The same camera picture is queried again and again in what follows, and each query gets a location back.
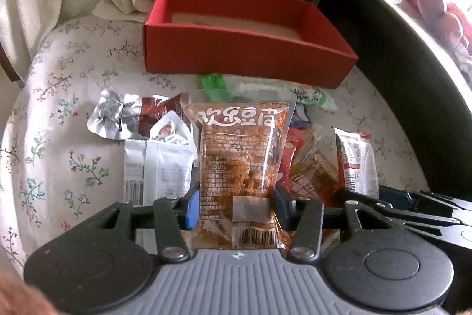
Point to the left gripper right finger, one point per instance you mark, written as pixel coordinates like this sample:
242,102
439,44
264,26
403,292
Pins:
304,217

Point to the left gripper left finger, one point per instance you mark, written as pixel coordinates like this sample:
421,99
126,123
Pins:
171,216

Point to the yellow smiling bread packet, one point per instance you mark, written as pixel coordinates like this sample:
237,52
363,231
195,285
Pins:
312,175

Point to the silver white long packet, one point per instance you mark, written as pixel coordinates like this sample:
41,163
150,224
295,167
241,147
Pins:
156,169

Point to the red white barcode snack packet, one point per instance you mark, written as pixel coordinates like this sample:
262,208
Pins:
356,163

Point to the brown tofu snack packet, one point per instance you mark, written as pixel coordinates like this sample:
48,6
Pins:
240,152

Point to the blue snack packet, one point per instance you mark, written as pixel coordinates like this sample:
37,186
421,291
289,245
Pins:
300,118

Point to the silver brown packet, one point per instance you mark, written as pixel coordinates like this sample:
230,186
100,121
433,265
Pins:
131,116

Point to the green white snack packet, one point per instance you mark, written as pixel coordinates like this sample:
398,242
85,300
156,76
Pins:
226,87

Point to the red Trolli candy bag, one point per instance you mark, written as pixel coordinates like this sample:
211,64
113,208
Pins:
298,144

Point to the person's left hand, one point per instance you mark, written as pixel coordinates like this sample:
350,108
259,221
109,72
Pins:
17,298

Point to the red cardboard box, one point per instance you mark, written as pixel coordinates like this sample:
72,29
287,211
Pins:
284,39

